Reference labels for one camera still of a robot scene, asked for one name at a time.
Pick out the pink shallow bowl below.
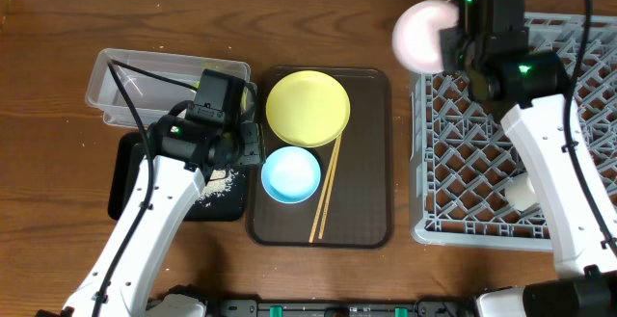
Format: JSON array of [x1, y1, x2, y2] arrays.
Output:
[[392, 0, 459, 74]]

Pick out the light blue bowl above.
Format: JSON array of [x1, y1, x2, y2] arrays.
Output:
[[260, 146, 321, 204]]

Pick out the rice food scraps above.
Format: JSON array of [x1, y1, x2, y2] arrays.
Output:
[[196, 169, 239, 208]]

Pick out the yellow plate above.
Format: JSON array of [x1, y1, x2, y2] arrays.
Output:
[[265, 70, 351, 147]]

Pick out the wooden chopstick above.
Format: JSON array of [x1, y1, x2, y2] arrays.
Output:
[[308, 134, 342, 244], [318, 135, 342, 239]]

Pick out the white green cup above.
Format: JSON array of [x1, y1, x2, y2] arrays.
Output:
[[504, 172, 538, 211]]

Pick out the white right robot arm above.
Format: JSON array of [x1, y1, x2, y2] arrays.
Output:
[[440, 0, 616, 316]]

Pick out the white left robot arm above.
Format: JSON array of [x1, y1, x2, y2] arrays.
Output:
[[59, 69, 265, 316]]

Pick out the black waste tray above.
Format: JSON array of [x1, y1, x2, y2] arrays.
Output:
[[108, 132, 248, 222]]

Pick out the clear plastic waste bin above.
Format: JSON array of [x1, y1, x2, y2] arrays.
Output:
[[85, 48, 251, 128]]

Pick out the grey dishwasher rack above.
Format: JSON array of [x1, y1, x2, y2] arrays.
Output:
[[409, 16, 616, 251]]

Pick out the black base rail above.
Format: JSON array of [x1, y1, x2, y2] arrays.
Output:
[[144, 285, 483, 317]]

